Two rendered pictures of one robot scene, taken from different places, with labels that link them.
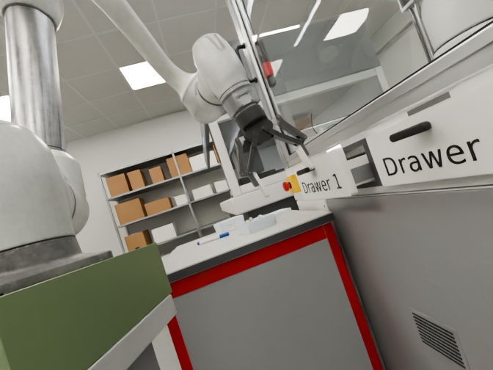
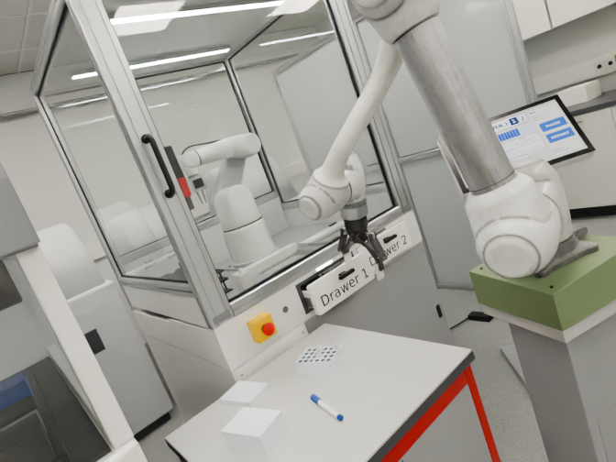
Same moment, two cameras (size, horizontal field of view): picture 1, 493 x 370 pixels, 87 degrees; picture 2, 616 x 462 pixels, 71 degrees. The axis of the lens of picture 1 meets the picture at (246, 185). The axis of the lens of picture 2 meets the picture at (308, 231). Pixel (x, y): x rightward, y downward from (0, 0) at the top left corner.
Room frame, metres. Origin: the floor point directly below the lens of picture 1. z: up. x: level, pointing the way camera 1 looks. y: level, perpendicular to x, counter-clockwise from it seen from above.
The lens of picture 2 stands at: (1.41, 1.10, 1.36)
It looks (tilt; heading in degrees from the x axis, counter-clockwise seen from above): 11 degrees down; 244
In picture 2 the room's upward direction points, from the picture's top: 20 degrees counter-clockwise
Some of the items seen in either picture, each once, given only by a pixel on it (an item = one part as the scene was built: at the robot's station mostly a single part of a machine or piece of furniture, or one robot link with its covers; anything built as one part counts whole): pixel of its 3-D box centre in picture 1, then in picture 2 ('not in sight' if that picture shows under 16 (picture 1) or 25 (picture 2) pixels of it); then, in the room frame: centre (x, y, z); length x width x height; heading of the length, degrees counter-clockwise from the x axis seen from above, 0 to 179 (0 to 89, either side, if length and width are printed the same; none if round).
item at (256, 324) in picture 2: (294, 183); (262, 327); (1.04, -0.18, 0.88); 0.07 x 0.05 x 0.07; 9
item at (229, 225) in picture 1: (229, 225); (255, 429); (1.24, 0.14, 0.79); 0.13 x 0.09 x 0.05; 117
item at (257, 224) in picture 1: (256, 224); (320, 359); (0.98, 0.01, 0.78); 0.12 x 0.08 x 0.04; 121
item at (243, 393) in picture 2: (275, 213); (244, 393); (1.19, -0.08, 0.77); 0.13 x 0.09 x 0.02; 115
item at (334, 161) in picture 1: (319, 178); (342, 281); (0.71, -0.19, 0.87); 0.29 x 0.02 x 0.11; 9
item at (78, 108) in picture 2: not in sight; (104, 173); (1.24, -0.66, 1.52); 0.87 x 0.01 x 0.86; 99
